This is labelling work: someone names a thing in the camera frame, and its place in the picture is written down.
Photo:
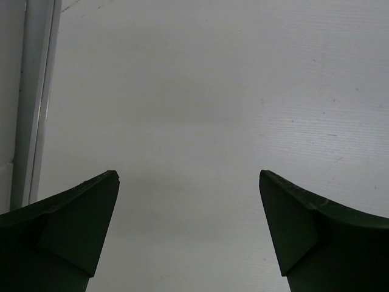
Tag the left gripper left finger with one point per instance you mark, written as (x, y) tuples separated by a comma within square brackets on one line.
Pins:
[(55, 244)]

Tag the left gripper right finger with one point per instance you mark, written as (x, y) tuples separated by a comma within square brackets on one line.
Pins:
[(322, 245)]

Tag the grey side frame rail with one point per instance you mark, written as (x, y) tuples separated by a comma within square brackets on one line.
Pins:
[(41, 24)]

